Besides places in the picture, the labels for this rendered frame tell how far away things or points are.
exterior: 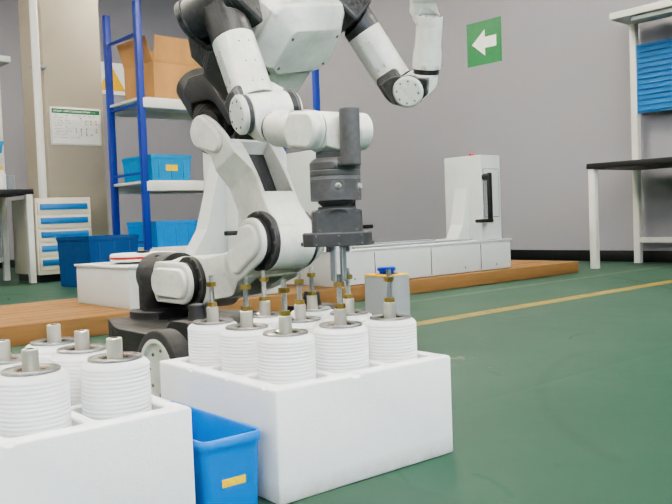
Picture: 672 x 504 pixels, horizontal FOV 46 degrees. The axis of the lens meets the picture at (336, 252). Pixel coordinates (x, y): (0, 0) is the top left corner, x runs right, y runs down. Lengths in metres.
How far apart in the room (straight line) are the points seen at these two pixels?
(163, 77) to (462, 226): 2.90
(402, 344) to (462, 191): 3.76
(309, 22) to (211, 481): 1.05
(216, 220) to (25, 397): 2.86
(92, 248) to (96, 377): 4.79
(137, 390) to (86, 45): 7.07
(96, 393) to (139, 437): 0.09
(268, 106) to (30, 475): 0.83
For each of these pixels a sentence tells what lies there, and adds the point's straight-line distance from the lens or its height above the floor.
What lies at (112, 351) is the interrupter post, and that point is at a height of 0.26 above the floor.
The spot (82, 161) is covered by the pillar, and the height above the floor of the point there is 1.06.
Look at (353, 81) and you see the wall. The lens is 8.90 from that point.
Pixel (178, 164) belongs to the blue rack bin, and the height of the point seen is 0.92.
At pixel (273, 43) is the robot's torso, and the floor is 0.83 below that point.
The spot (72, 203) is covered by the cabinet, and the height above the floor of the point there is 0.64.
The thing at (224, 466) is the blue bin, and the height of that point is 0.08.
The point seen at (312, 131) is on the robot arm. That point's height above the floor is 0.58.
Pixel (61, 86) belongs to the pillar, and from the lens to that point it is 7.94.
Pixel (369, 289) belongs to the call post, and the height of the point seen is 0.28.
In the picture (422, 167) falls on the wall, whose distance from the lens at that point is 8.09.
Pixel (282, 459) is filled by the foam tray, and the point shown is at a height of 0.07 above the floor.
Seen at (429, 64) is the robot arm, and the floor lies 0.81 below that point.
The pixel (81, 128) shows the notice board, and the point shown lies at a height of 1.37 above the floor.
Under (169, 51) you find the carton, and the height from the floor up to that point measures 1.84.
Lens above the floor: 0.44
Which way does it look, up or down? 2 degrees down
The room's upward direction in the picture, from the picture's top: 2 degrees counter-clockwise
